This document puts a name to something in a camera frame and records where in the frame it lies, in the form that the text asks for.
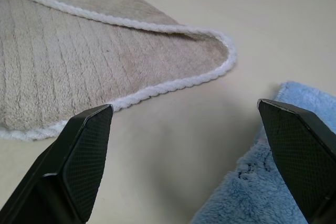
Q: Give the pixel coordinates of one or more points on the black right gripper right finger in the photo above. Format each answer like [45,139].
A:
[299,161]

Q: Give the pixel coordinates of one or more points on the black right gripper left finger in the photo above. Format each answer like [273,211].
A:
[78,166]

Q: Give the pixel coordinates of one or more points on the light blue fluffy towel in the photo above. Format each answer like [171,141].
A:
[252,190]

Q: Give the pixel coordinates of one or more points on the beige towel with white trim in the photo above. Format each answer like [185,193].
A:
[65,58]

